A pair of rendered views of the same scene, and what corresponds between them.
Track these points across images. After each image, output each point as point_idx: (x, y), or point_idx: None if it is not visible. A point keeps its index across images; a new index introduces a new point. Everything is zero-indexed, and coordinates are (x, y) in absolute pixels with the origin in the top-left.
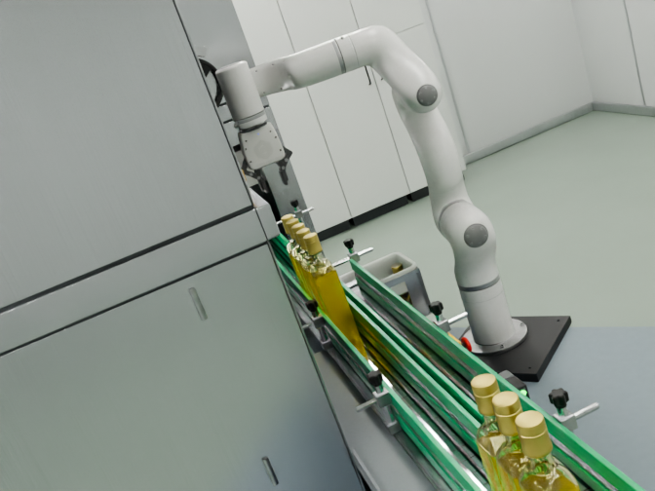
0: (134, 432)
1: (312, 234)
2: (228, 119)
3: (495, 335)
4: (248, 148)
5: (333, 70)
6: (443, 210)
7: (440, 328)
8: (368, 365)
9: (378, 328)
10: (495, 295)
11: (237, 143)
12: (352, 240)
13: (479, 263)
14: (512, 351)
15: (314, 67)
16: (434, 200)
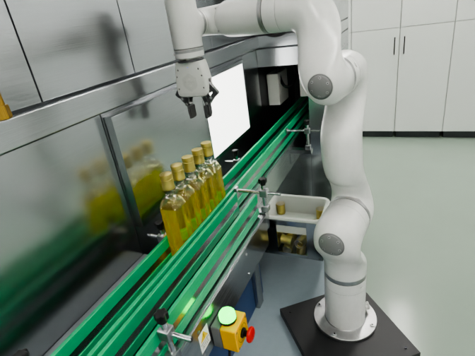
0: None
1: (167, 174)
2: (295, 44)
3: (335, 321)
4: (178, 77)
5: (252, 27)
6: (334, 199)
7: (151, 337)
8: (82, 324)
9: (148, 287)
10: (346, 294)
11: (295, 63)
12: (264, 180)
13: (336, 264)
14: (338, 344)
15: (233, 18)
16: (331, 186)
